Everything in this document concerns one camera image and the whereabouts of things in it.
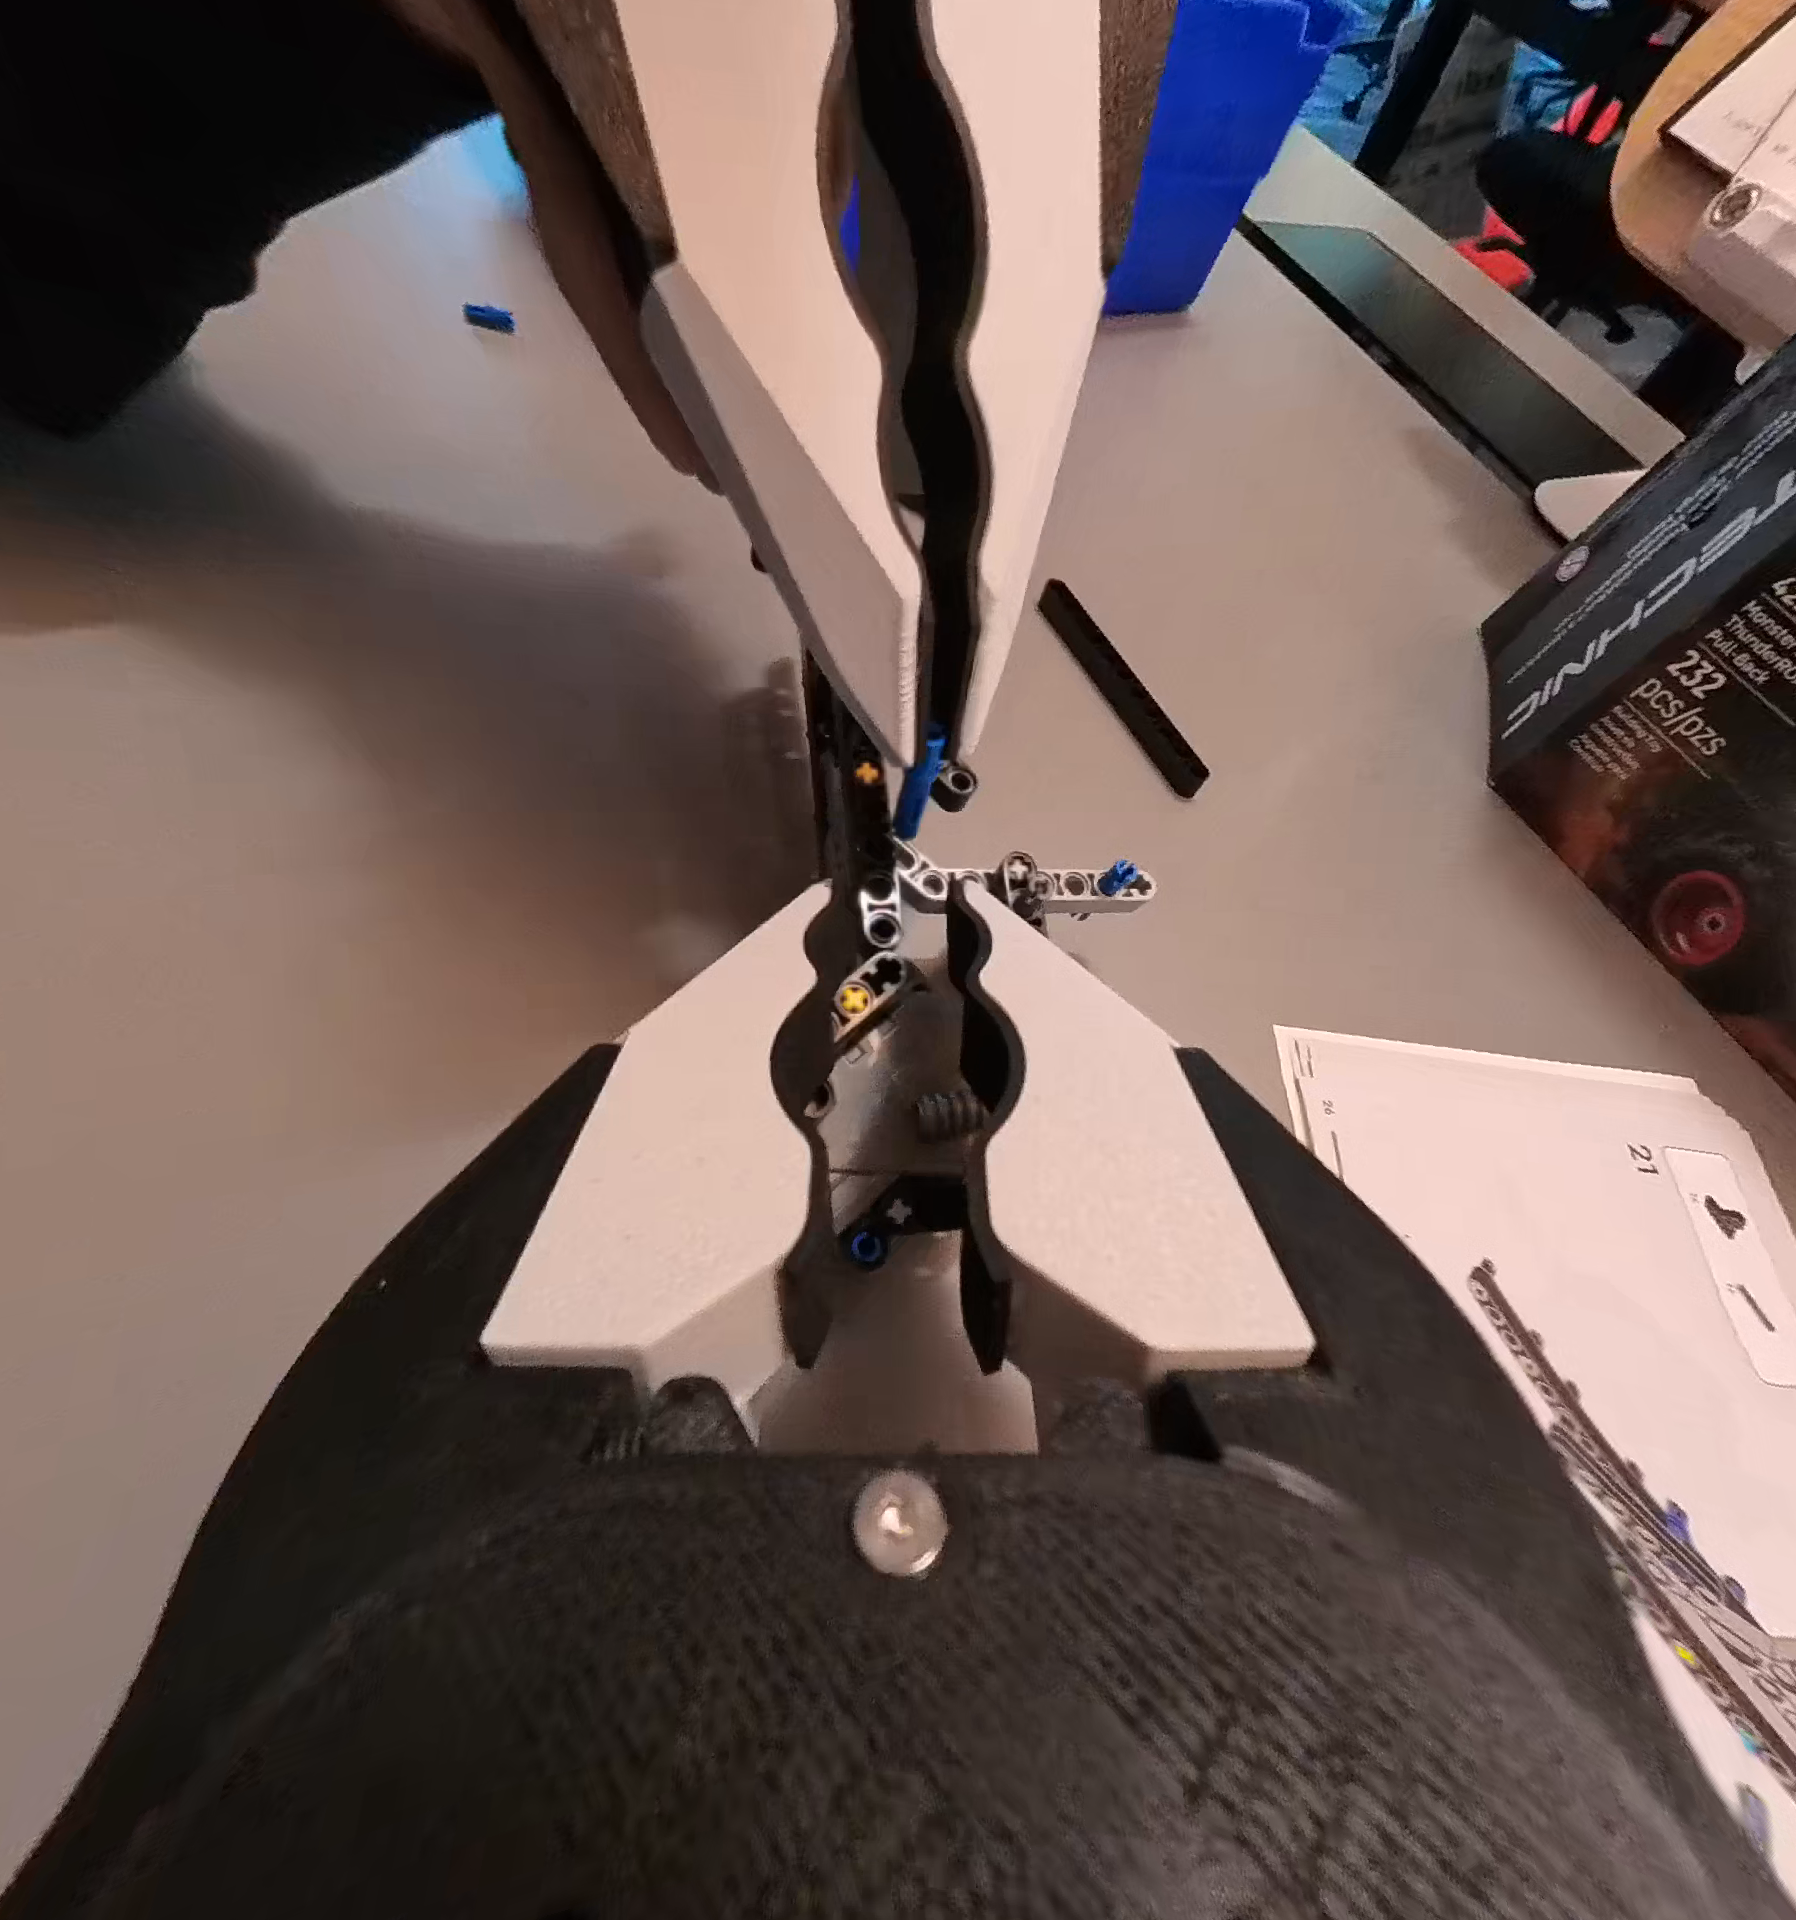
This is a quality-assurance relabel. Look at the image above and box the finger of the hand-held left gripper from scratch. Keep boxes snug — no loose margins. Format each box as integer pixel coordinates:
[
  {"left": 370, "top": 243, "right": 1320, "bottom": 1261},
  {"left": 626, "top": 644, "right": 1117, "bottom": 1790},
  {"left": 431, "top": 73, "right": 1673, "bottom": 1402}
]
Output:
[
  {"left": 616, "top": 0, "right": 947, "bottom": 767},
  {"left": 847, "top": 0, "right": 1111, "bottom": 758}
]

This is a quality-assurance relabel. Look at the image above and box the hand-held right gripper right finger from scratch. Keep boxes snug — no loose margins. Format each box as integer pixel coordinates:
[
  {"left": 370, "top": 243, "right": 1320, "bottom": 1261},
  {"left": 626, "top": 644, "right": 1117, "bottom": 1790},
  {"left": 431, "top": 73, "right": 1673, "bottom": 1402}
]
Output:
[{"left": 944, "top": 881, "right": 1320, "bottom": 1456}]

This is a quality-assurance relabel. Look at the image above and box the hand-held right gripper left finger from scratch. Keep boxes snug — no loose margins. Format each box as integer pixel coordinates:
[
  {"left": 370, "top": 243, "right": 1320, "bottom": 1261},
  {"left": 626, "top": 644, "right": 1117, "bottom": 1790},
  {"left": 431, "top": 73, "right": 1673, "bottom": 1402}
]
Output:
[{"left": 478, "top": 881, "right": 860, "bottom": 1455}]

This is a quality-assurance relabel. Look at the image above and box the grey black toy brick model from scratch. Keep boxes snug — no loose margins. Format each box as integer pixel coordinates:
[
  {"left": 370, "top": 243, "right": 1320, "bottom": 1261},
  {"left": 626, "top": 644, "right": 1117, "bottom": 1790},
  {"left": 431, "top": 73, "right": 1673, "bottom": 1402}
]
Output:
[{"left": 735, "top": 653, "right": 1163, "bottom": 1277}]

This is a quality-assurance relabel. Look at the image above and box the grey desk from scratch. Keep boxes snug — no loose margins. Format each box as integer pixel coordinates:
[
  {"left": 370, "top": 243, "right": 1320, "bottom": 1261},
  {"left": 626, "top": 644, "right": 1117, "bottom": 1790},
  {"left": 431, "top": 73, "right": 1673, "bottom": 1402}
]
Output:
[{"left": 0, "top": 111, "right": 1796, "bottom": 1920}]

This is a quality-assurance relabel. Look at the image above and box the person's left hand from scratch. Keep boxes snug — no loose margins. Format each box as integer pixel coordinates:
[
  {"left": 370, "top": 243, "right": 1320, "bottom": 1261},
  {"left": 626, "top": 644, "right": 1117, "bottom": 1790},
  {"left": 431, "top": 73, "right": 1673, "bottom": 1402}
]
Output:
[{"left": 390, "top": 0, "right": 739, "bottom": 484}]

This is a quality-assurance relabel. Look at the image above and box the blue plastic bin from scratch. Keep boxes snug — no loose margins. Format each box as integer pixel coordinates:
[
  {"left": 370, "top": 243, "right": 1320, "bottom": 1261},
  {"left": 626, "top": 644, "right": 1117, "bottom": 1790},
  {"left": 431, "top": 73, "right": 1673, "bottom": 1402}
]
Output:
[{"left": 1138, "top": 0, "right": 1353, "bottom": 319}]

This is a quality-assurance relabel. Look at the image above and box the dark grey flat panel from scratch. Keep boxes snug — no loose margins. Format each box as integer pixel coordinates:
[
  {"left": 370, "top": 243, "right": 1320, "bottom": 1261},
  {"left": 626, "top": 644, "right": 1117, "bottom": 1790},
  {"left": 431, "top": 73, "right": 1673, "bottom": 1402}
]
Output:
[{"left": 1242, "top": 126, "right": 1688, "bottom": 541}]

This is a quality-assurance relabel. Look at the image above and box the white instruction booklet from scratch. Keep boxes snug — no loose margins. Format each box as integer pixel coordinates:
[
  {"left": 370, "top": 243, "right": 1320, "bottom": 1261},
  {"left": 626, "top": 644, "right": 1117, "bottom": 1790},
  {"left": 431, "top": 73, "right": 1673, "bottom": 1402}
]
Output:
[{"left": 1273, "top": 1025, "right": 1796, "bottom": 1920}]

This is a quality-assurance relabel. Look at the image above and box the long black toy beam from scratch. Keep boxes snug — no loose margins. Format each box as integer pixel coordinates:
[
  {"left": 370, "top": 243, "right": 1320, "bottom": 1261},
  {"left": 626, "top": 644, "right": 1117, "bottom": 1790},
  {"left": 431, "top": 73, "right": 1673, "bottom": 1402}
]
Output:
[{"left": 1036, "top": 577, "right": 1213, "bottom": 799}]

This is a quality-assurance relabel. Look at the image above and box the black toy set box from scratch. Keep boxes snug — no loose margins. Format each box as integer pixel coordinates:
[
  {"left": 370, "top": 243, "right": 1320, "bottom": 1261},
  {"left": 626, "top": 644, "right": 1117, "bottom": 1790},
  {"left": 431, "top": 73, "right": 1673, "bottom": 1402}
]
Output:
[{"left": 1480, "top": 292, "right": 1796, "bottom": 1164}]

